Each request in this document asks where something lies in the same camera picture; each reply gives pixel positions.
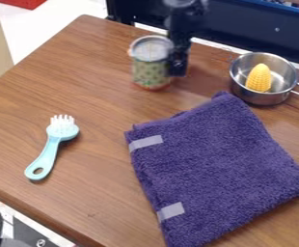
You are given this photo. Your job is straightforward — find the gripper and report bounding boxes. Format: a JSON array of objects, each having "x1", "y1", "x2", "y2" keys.
[{"x1": 166, "y1": 29, "x2": 194, "y2": 78}]

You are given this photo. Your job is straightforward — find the patterned can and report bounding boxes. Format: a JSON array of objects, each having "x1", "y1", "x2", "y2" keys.
[{"x1": 127, "y1": 34, "x2": 176, "y2": 92}]

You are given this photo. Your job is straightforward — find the yellow toy corn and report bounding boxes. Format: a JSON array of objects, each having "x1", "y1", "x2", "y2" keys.
[{"x1": 243, "y1": 63, "x2": 274, "y2": 94}]

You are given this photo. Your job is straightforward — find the silver pot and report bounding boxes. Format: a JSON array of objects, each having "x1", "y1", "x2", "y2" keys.
[{"x1": 228, "y1": 51, "x2": 299, "y2": 107}]

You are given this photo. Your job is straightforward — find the purple cloth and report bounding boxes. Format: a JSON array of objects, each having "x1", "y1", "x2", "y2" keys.
[{"x1": 123, "y1": 91, "x2": 299, "y2": 247}]

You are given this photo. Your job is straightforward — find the light blue brush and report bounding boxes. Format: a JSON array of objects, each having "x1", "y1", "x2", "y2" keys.
[{"x1": 23, "y1": 114, "x2": 82, "y2": 181}]

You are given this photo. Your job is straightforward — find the red box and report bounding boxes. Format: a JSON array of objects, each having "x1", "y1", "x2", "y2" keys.
[{"x1": 0, "y1": 0, "x2": 48, "y2": 11}]

